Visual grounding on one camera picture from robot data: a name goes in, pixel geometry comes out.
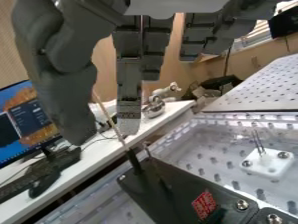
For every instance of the white desk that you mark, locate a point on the white desk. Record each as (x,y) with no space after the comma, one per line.
(101,156)

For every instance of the small white square block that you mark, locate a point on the small white square block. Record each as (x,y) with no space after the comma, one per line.
(267,166)

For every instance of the shiny metal bearing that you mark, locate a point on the shiny metal bearing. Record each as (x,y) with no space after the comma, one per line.
(154,108)

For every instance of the black keyboard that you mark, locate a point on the black keyboard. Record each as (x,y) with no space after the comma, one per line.
(13,186)

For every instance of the computer monitor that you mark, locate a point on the computer monitor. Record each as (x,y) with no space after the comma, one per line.
(26,120)

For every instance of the black plate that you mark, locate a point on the black plate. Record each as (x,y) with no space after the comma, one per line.
(177,200)

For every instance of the small white jointed device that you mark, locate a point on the small white jointed device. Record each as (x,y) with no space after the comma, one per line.
(165,90)

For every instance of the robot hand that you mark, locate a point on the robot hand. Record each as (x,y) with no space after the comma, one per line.
(66,66)

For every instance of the clear box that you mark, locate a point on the clear box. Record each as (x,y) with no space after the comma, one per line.
(177,137)

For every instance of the black computer mouse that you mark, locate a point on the black computer mouse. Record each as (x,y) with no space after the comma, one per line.
(42,188)

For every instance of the thin stick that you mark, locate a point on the thin stick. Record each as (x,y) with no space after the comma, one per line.
(110,123)

